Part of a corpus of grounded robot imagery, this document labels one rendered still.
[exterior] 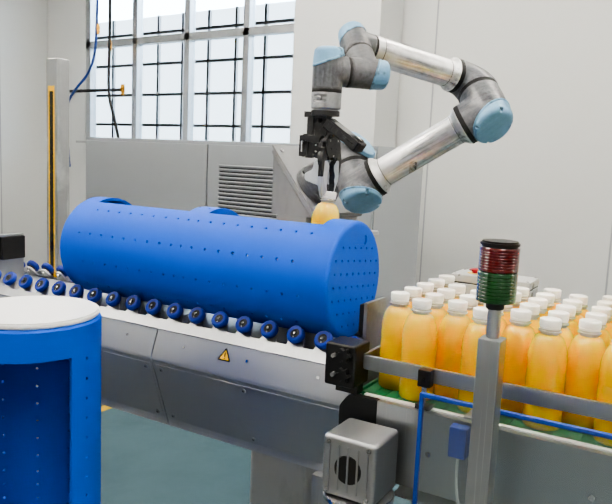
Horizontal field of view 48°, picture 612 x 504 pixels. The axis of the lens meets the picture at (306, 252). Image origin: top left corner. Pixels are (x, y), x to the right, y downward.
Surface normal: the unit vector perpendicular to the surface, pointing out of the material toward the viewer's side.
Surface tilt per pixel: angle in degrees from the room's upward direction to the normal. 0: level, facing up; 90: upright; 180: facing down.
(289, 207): 90
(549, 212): 90
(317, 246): 52
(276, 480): 90
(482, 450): 90
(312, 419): 110
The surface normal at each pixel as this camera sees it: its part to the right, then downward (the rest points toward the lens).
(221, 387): -0.50, 0.42
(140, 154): -0.58, 0.08
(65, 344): 0.73, 0.12
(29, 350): 0.35, 0.14
